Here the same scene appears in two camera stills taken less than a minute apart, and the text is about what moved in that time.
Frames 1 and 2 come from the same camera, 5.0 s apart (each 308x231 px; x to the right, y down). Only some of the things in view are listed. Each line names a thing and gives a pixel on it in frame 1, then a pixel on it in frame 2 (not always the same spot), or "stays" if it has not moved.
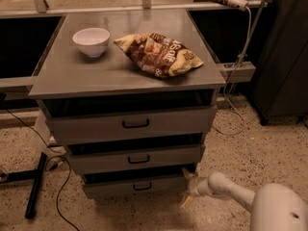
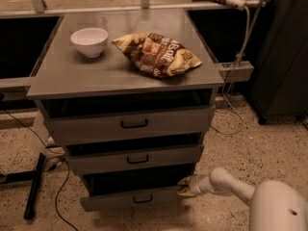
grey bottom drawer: (136, 186) -> (152, 199)
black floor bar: (30, 209) stays
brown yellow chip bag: (157, 55) stays
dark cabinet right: (281, 81) stays
